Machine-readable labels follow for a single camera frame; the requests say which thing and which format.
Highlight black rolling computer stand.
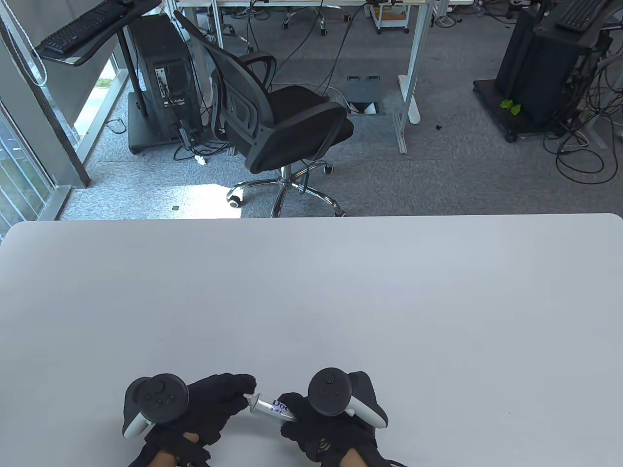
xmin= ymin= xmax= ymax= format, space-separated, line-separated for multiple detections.
xmin=473 ymin=0 xmax=615 ymax=144

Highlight white beaded blind cord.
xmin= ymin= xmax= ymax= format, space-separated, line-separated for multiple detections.
xmin=0 ymin=0 xmax=50 ymax=87

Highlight floor outlet box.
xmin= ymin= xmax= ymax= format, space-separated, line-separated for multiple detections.
xmin=345 ymin=75 xmax=386 ymax=116

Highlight hand controller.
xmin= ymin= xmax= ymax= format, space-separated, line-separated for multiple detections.
xmin=307 ymin=367 xmax=389 ymax=430
xmin=122 ymin=373 xmax=189 ymax=440

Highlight person's right hand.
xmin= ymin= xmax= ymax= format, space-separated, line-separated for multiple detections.
xmin=279 ymin=392 xmax=379 ymax=464

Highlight chrome chair base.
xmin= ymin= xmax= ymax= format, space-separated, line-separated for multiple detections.
xmin=283 ymin=0 xmax=328 ymax=36

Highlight black mesh office chair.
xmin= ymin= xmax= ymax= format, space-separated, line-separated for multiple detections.
xmin=173 ymin=10 xmax=355 ymax=217

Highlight right hand controller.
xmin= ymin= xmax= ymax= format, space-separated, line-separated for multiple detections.
xmin=307 ymin=367 xmax=389 ymax=430

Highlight left hand controller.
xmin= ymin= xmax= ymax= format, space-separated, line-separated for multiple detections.
xmin=122 ymin=373 xmax=189 ymax=440

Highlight white rolling cart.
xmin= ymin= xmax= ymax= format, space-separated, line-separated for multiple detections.
xmin=368 ymin=0 xmax=411 ymax=35

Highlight silver toothpaste tube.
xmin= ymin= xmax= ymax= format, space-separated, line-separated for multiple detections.
xmin=249 ymin=394 xmax=298 ymax=424

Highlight white desk leg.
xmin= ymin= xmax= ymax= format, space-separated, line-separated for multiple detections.
xmin=392 ymin=0 xmax=435 ymax=156

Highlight black computer tower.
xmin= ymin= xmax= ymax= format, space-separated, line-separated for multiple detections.
xmin=128 ymin=14 xmax=203 ymax=143

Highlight bundle of black cables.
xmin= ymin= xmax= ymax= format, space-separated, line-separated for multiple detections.
xmin=172 ymin=122 xmax=237 ymax=164

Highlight looped black floor cables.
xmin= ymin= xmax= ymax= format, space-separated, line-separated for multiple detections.
xmin=541 ymin=49 xmax=623 ymax=184

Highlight person's left hand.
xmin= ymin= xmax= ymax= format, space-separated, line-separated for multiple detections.
xmin=144 ymin=373 xmax=257 ymax=467

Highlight black keyboard tray stand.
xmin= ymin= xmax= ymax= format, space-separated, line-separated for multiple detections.
xmin=32 ymin=0 xmax=163 ymax=117

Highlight black keyboard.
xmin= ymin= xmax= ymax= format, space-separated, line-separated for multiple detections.
xmin=556 ymin=0 xmax=610 ymax=33
xmin=37 ymin=0 xmax=133 ymax=54

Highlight person's right forearm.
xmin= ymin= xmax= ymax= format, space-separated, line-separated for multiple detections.
xmin=339 ymin=449 xmax=373 ymax=467

